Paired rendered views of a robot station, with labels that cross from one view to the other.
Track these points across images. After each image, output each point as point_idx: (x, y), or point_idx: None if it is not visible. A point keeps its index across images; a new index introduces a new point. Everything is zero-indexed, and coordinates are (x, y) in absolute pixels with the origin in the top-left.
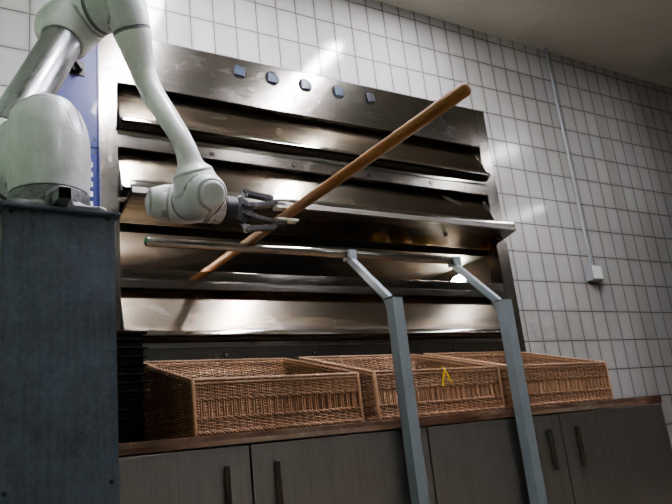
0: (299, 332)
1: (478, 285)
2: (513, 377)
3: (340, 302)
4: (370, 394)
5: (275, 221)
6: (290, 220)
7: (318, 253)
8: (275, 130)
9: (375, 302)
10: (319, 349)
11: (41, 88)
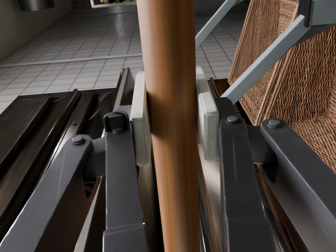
0: (284, 246)
1: (213, 21)
2: None
3: (213, 201)
4: (334, 161)
5: (237, 124)
6: (208, 84)
7: (199, 166)
8: None
9: (204, 168)
10: (289, 223)
11: None
